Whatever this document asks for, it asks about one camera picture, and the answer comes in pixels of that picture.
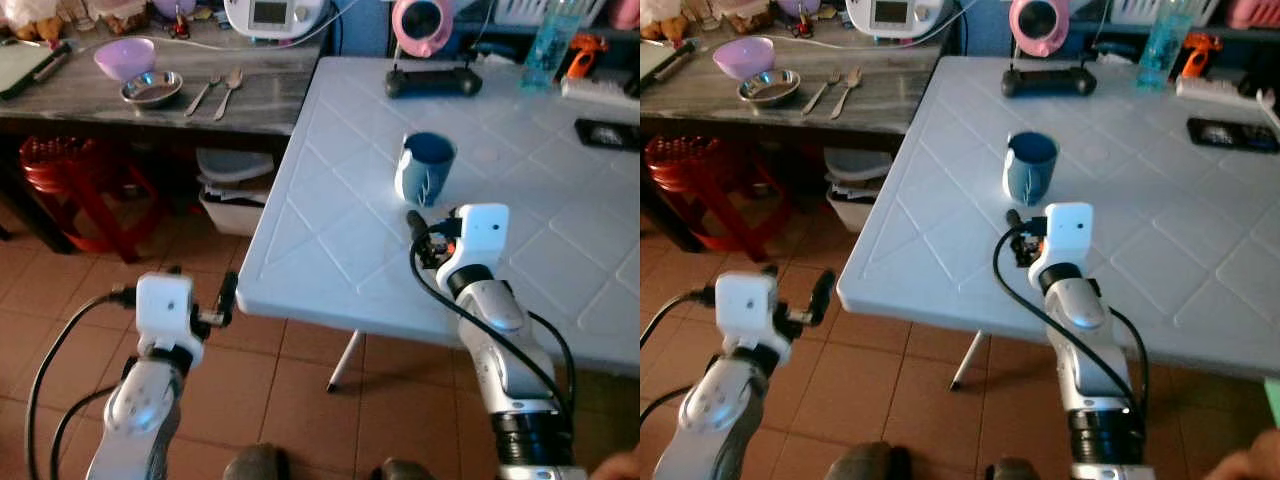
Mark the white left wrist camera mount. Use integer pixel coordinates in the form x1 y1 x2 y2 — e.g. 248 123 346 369
711 271 783 353
134 271 207 353

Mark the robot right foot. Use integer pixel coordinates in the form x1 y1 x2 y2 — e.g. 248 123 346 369
984 457 1042 480
379 457 437 480

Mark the white power strip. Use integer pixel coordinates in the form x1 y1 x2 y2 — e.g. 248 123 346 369
559 74 641 107
1174 77 1264 107

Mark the stainless steel bowl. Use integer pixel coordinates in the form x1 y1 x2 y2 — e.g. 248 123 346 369
119 69 186 110
737 68 802 108

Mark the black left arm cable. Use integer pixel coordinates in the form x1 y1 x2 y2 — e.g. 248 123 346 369
24 284 138 480
640 285 717 351

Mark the black flat phone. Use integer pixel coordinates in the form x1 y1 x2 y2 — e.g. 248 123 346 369
574 117 641 154
1186 116 1280 155

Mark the white plastic bin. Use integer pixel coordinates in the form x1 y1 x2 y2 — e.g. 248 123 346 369
824 147 898 234
194 147 277 238

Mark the white plastic table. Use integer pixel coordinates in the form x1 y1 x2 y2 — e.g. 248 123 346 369
236 54 641 394
836 54 1280 393

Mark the white plastic basket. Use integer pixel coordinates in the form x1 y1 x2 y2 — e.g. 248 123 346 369
1110 0 1223 28
494 0 607 28

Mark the brown plush toy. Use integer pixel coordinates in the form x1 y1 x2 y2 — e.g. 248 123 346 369
0 0 73 43
640 0 696 43

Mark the red plastic stool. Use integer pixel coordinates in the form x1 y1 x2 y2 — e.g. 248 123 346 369
17 134 167 265
644 134 783 253

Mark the green board with black edge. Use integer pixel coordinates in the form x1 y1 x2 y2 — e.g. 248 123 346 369
0 39 74 102
640 39 693 91

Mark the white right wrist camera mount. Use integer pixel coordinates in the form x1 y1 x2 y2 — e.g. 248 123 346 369
438 203 512 291
1028 202 1094 287

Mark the person's bare limb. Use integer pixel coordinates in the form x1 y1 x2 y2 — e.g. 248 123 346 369
1203 428 1280 480
590 452 641 480

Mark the purple plastic bowl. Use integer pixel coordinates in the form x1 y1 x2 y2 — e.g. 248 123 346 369
712 37 777 82
93 37 158 84

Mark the metal fork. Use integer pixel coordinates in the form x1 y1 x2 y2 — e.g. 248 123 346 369
184 74 224 119
801 71 842 116

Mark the clear blue plastic bottle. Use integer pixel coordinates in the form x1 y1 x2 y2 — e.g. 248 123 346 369
519 0 582 92
1137 0 1198 92

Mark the white appliance with display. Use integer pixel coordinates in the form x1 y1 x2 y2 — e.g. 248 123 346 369
221 0 327 42
844 0 947 42

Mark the pink round appliance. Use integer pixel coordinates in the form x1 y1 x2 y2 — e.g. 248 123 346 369
1007 0 1072 59
389 0 457 60

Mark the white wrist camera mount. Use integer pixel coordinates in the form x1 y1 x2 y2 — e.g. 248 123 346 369
134 271 207 353
438 203 512 291
1028 202 1094 287
711 271 783 353

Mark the orange and black tool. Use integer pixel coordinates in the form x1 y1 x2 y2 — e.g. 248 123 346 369
1179 32 1224 80
564 32 612 80

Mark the grey marble-top table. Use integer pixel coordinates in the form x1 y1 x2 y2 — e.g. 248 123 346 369
0 28 331 256
640 28 951 251

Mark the blue ceramic cup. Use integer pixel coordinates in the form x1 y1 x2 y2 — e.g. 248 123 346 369
394 131 459 209
1002 130 1060 208

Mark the black handheld controller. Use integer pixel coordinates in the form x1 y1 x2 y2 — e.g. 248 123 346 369
1001 64 1099 100
385 64 484 101

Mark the metal spoon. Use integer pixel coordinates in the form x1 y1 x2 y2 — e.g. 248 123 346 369
829 66 864 121
212 66 246 123

